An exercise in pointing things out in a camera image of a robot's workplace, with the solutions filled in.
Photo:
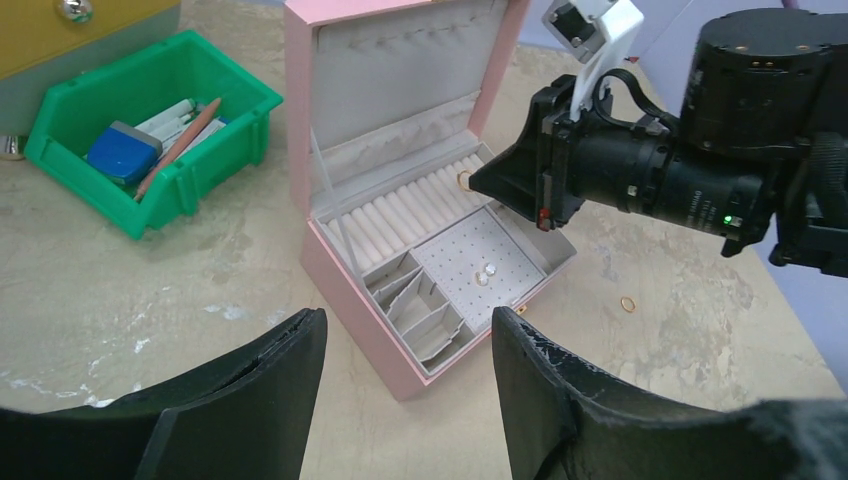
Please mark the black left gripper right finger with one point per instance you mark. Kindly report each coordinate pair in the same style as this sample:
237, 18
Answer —
565, 418

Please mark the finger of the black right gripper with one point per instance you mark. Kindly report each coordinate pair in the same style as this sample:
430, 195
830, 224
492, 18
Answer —
510, 178

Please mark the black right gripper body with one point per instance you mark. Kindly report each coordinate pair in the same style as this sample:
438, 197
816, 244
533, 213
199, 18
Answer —
553, 131

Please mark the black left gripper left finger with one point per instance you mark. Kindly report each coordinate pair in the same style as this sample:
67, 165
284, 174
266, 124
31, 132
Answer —
243, 415

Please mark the pink jewelry box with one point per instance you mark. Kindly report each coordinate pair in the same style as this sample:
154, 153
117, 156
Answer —
386, 102

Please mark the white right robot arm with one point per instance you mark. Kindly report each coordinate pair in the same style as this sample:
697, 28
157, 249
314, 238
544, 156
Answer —
760, 141

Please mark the blue item in bin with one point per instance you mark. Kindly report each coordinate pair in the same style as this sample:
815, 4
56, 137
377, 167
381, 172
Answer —
124, 154

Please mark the white tube in bin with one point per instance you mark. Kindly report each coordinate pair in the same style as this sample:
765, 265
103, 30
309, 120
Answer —
175, 111

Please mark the brown pencil in bin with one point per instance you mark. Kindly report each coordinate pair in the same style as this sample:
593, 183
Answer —
200, 122

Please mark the green plastic bin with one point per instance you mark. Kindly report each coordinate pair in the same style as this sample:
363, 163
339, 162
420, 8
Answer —
185, 66

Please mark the white cylindrical drawer cabinet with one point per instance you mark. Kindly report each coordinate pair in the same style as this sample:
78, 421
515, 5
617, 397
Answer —
44, 43

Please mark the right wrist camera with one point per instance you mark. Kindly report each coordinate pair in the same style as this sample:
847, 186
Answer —
599, 34

